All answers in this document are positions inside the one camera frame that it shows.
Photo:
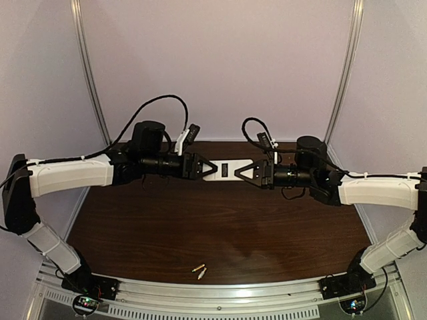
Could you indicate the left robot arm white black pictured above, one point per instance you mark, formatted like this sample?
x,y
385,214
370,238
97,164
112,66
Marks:
x,y
140,156

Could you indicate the white red remote control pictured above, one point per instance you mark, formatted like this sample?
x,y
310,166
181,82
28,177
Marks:
x,y
226,170

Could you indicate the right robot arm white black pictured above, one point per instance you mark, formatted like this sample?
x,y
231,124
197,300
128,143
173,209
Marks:
x,y
330,185

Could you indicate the circuit board with led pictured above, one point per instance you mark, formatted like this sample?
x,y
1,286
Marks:
x,y
84,305
353,305

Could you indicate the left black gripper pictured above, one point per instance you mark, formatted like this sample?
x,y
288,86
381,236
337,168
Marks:
x,y
189,166

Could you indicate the left aluminium frame post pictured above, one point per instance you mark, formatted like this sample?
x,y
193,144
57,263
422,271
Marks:
x,y
77,15

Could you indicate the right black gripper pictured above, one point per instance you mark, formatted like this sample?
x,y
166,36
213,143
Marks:
x,y
265,174

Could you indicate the left circuit board with LED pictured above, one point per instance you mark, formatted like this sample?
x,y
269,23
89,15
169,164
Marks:
x,y
84,305

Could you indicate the aluminium frame post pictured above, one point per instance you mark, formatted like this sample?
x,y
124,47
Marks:
x,y
77,15
349,57

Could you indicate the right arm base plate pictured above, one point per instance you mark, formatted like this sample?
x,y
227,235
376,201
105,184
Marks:
x,y
334,286

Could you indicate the white-tipped AAA battery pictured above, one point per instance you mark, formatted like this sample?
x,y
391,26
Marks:
x,y
202,273

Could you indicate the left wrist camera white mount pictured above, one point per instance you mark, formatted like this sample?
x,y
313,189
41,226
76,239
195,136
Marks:
x,y
186,138

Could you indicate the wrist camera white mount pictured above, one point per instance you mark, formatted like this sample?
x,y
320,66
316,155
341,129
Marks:
x,y
186,138
267,142

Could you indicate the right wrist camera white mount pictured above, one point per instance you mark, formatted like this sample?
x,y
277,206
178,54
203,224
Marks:
x,y
267,142

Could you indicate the right aluminium frame post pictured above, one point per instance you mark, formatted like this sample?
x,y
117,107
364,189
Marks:
x,y
349,57

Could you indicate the gold AAA battery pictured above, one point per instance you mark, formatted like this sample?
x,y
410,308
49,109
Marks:
x,y
198,268

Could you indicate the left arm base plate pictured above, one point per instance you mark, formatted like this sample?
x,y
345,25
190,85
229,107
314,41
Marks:
x,y
104,288

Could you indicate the right circuit board with LED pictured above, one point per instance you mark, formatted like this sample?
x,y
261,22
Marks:
x,y
353,305

